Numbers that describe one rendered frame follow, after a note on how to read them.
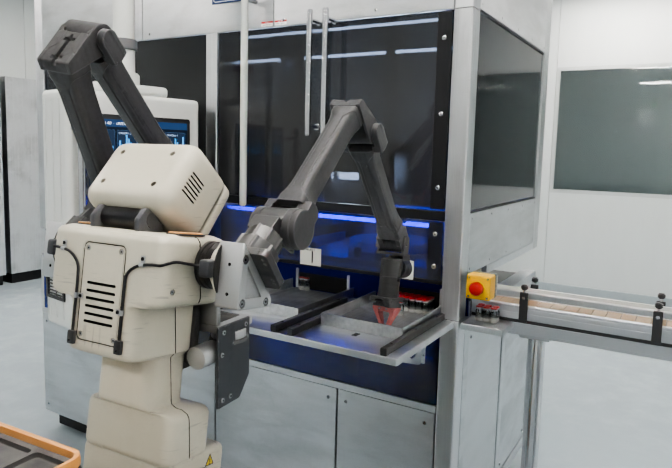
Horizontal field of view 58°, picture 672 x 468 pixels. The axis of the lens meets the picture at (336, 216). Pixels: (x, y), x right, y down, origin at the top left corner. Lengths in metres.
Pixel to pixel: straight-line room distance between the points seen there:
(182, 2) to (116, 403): 1.64
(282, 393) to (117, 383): 1.14
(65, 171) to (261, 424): 1.14
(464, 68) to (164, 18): 1.24
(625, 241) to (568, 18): 2.22
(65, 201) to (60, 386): 1.42
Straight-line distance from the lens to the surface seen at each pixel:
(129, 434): 1.24
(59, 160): 2.04
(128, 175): 1.16
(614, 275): 6.44
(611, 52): 6.44
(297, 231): 1.11
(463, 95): 1.82
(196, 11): 2.43
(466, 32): 1.85
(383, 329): 1.68
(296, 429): 2.30
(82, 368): 3.09
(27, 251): 6.77
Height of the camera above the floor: 1.38
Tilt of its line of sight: 6 degrees down
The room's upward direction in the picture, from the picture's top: 1 degrees clockwise
